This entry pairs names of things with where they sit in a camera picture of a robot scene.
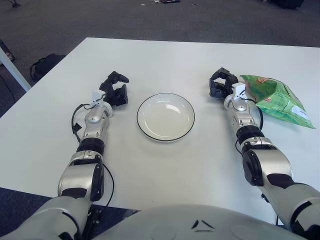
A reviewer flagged silver robot torso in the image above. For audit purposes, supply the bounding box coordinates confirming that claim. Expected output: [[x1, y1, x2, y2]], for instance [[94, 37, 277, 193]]
[[82, 203, 301, 240]]

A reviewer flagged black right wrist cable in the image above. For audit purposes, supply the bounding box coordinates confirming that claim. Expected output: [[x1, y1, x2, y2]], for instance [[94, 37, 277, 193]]
[[246, 97, 264, 131]]

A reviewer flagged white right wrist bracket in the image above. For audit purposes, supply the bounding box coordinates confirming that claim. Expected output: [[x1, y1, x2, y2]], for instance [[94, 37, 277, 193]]
[[232, 83, 247, 100]]

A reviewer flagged green snack chip bag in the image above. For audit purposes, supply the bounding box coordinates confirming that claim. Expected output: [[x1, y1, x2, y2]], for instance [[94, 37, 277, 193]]
[[239, 73, 317, 130]]

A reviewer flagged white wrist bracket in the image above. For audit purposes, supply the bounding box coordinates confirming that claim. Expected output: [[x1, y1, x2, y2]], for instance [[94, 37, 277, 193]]
[[91, 91, 107, 105], [232, 83, 247, 100]]

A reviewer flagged black backpack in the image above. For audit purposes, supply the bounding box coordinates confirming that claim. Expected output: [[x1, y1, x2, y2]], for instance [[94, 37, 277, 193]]
[[29, 53, 67, 81]]

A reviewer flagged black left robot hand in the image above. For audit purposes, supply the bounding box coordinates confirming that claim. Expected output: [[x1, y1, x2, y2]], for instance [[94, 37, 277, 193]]
[[98, 70, 130, 108]]

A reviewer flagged dark floor power strip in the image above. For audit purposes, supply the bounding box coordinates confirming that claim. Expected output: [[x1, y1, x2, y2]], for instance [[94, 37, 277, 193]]
[[0, 39, 16, 63]]

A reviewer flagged white plate black rim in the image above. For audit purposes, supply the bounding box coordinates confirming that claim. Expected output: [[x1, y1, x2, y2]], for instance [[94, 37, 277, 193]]
[[136, 92, 196, 144]]

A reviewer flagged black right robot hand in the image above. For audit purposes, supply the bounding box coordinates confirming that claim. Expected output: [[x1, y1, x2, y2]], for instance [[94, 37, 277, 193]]
[[208, 67, 241, 100]]

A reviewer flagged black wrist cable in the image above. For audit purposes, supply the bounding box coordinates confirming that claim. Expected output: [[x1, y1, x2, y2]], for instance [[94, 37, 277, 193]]
[[71, 101, 101, 141], [246, 97, 264, 131]]

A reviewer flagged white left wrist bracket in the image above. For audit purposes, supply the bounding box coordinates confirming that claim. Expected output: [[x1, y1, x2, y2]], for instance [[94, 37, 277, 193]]
[[91, 91, 107, 105]]

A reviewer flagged white table leg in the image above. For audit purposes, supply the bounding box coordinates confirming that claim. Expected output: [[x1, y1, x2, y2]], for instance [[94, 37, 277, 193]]
[[0, 46, 32, 92]]

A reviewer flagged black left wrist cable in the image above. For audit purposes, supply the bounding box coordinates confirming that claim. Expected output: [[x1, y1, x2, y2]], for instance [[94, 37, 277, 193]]
[[71, 101, 101, 141]]

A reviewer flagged black left elbow cable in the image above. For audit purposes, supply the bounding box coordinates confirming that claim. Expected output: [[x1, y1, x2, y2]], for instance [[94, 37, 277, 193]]
[[101, 162, 115, 208]]

